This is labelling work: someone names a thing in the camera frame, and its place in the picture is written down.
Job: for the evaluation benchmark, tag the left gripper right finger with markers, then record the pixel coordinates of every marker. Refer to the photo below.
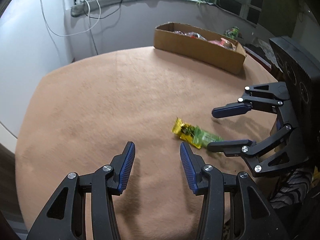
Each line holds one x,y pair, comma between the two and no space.
252,216

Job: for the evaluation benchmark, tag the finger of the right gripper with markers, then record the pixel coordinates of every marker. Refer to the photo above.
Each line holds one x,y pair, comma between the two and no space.
240,148
267,98

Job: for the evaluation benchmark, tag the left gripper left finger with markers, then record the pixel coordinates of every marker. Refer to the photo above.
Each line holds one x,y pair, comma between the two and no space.
64,215

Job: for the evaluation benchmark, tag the yellow green candy packet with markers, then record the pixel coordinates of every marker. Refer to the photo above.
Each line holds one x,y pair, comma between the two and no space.
194,135

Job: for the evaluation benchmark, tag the clear red-ended snack bag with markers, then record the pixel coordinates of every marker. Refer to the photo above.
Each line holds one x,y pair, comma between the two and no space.
179,32

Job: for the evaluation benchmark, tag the green snack bag background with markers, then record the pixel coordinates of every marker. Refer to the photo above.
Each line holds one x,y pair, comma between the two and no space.
233,33

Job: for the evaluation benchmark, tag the long cardboard box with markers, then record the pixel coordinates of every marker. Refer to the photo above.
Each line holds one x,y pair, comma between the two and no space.
208,51

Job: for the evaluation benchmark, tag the tan table cloth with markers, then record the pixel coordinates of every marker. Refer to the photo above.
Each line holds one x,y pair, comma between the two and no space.
82,115

